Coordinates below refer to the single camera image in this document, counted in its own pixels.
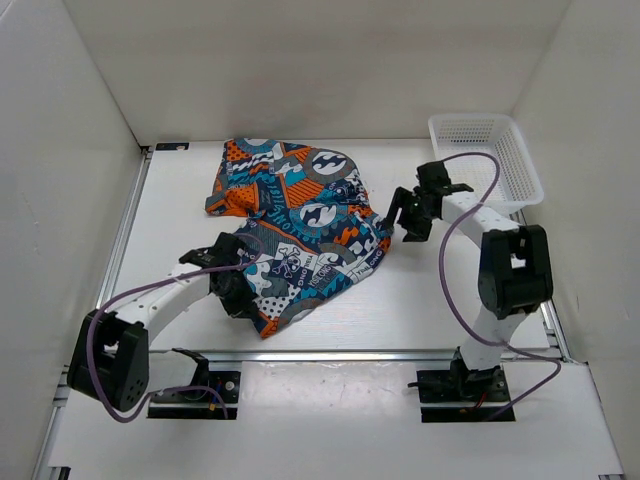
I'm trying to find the colourful patterned shorts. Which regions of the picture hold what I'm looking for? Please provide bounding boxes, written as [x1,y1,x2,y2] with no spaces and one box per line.
[205,138,392,339]

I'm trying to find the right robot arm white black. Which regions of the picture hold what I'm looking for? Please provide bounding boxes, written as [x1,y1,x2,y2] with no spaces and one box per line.
[385,161,553,400]

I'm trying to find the white plastic basket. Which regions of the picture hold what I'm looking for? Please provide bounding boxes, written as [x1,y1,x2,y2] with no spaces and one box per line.
[428,113,544,216]

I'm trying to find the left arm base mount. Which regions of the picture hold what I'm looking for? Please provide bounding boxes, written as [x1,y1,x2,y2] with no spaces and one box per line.
[147,348,241,420]

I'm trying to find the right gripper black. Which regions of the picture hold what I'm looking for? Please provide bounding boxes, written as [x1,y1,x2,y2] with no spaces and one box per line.
[380,187,435,243]

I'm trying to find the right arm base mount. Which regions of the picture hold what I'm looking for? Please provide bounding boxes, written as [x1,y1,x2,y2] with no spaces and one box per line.
[407,353,516,424]

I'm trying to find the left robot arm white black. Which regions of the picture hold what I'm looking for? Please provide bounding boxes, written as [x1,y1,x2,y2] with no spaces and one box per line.
[67,233,265,424]

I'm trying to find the black label tag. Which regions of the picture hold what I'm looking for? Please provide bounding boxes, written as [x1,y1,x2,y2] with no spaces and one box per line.
[155,142,190,151]

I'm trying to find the aluminium rail front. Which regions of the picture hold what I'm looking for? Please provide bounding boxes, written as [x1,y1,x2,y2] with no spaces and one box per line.
[149,349,571,364]

